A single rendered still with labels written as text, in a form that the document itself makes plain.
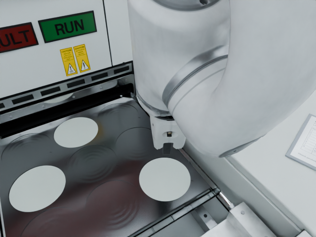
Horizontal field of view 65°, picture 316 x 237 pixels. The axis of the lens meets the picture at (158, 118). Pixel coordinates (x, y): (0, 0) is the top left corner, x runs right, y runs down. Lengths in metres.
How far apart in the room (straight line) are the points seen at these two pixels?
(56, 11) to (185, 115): 0.45
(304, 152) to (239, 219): 0.17
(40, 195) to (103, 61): 0.35
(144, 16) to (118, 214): 0.36
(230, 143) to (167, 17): 0.10
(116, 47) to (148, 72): 0.44
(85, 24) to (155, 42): 0.43
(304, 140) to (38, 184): 0.51
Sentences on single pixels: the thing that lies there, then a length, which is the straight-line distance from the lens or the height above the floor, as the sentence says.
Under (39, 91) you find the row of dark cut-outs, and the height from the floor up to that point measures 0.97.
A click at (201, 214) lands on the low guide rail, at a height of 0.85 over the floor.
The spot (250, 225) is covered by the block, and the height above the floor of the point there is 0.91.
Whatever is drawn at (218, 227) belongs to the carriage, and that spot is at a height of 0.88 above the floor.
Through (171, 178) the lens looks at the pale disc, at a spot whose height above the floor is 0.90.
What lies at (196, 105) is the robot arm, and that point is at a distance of 0.19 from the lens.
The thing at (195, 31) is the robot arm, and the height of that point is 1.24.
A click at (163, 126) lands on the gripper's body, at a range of 0.31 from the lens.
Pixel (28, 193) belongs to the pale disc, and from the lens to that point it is 0.54.
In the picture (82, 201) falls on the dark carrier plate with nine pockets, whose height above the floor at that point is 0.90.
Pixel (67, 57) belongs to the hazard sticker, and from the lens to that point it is 0.63.
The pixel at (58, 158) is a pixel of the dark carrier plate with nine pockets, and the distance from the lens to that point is 0.57.
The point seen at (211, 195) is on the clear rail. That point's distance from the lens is 0.48.
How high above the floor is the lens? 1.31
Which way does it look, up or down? 42 degrees down
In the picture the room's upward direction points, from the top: straight up
